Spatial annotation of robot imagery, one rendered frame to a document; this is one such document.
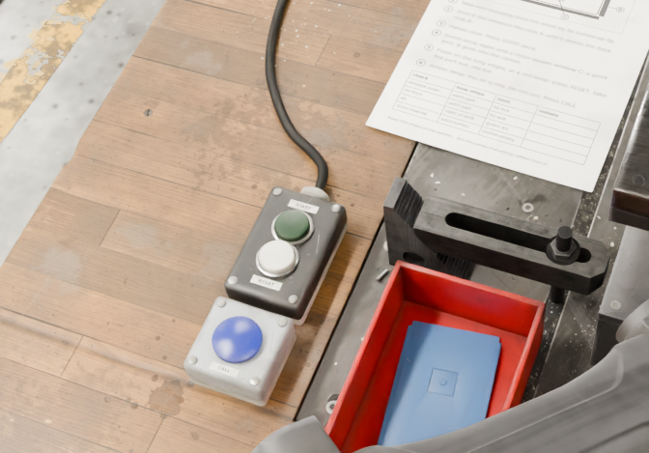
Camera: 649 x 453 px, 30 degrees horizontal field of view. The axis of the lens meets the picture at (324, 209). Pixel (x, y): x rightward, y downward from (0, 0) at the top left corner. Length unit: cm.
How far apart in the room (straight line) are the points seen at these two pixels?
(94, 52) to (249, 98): 134
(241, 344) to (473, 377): 18
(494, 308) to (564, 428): 45
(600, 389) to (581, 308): 46
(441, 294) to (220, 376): 18
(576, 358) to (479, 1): 39
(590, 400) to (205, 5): 78
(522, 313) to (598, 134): 22
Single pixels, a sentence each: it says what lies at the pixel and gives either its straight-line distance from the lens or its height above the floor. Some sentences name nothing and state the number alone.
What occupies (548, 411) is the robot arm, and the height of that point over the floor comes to 130.
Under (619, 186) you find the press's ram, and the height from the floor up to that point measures 114.
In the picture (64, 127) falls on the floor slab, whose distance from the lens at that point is 236.
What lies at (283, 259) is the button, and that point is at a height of 94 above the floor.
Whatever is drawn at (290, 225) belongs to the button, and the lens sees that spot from 100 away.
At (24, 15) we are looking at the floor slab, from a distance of 258.
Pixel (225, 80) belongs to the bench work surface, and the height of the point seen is 90.
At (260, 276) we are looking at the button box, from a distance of 99.
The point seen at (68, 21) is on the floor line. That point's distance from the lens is 253.
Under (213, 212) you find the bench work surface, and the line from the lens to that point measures 106.
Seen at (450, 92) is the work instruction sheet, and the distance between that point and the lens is 112.
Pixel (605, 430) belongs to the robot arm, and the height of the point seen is 130.
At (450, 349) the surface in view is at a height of 91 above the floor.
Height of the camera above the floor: 177
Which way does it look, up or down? 56 degrees down
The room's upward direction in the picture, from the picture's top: 10 degrees counter-clockwise
